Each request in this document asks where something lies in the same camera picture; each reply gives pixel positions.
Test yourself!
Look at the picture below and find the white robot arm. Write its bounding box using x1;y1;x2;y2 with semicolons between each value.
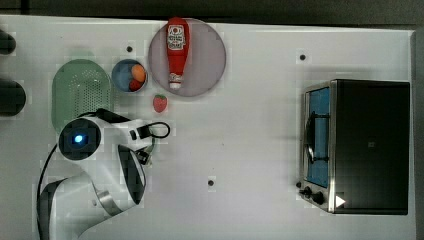
37;109;155;240

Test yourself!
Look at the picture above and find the toy strawberry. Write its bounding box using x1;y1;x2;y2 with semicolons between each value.
153;94;168;113

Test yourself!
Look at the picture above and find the grey round plate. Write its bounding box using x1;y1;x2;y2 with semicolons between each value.
148;18;226;97

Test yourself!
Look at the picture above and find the red toy fruit in bowl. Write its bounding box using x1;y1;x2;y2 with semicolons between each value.
129;79;143;92

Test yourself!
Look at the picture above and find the orange toy fruit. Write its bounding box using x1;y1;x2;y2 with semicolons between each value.
131;64;146;83

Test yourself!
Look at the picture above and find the red ketchup bottle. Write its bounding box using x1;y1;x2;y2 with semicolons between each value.
166;17;190;89

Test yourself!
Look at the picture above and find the small blue bowl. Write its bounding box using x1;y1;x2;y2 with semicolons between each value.
112;59;147;93

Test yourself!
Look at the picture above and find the green oval colander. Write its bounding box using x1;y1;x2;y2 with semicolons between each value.
51;59;113;133

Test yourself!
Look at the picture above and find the black toaster oven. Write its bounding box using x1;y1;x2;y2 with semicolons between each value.
296;79;411;215

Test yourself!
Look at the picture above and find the black round pot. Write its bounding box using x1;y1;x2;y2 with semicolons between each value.
0;80;26;117

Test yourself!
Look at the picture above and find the black cylindrical container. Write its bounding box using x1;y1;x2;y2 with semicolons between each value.
0;30;16;55

